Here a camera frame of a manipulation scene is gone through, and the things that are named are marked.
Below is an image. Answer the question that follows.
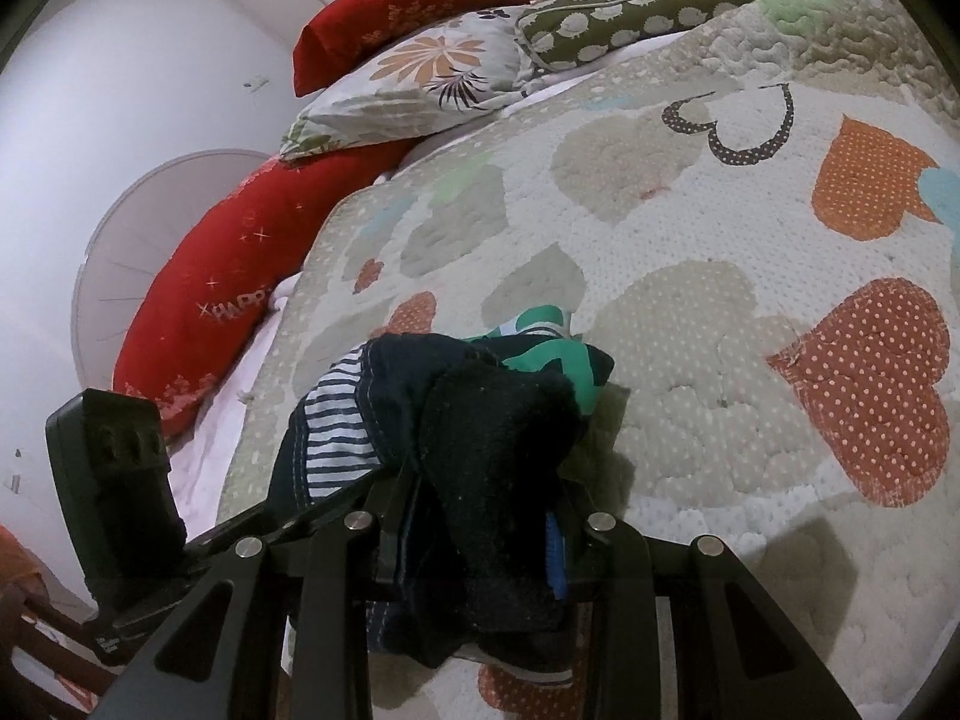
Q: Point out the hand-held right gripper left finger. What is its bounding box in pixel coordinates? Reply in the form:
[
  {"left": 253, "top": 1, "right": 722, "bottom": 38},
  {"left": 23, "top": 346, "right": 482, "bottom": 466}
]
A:
[{"left": 97, "top": 511, "right": 407, "bottom": 720}]

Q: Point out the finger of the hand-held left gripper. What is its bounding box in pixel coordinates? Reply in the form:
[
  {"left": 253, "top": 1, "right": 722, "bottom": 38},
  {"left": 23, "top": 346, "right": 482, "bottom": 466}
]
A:
[{"left": 184, "top": 465, "right": 410, "bottom": 578}]

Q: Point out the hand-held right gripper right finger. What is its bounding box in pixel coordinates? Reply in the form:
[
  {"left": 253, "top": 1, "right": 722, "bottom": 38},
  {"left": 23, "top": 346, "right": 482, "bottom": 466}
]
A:
[{"left": 546, "top": 508, "right": 863, "bottom": 720}]

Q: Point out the white bed sheet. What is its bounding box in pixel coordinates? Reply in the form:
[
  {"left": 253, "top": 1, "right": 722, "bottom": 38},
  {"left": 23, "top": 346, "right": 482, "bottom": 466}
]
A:
[{"left": 169, "top": 270, "right": 316, "bottom": 541}]

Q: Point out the wooden chair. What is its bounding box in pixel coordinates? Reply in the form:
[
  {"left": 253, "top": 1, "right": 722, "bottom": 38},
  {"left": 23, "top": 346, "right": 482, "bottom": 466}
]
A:
[{"left": 0, "top": 525, "right": 113, "bottom": 720}]

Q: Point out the long red pillow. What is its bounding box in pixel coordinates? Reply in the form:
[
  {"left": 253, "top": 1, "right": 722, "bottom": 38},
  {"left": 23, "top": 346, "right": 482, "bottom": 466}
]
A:
[{"left": 112, "top": 139, "right": 421, "bottom": 440}]

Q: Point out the white round panel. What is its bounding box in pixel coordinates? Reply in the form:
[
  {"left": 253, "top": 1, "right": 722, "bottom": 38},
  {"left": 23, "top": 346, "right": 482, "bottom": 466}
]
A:
[{"left": 71, "top": 150, "right": 278, "bottom": 391}]

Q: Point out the heart patterned quilt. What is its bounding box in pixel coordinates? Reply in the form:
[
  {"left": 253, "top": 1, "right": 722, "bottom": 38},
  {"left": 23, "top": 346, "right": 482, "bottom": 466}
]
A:
[{"left": 214, "top": 0, "right": 960, "bottom": 720}]

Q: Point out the floral pillow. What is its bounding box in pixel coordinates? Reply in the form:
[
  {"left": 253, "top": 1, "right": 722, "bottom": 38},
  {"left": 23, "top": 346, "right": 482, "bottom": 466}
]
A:
[{"left": 279, "top": 6, "right": 556, "bottom": 162}]

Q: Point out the olive polka dot pillow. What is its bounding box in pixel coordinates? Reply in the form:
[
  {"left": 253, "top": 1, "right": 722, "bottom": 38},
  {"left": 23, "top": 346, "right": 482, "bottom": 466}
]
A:
[{"left": 514, "top": 0, "right": 796, "bottom": 76}]

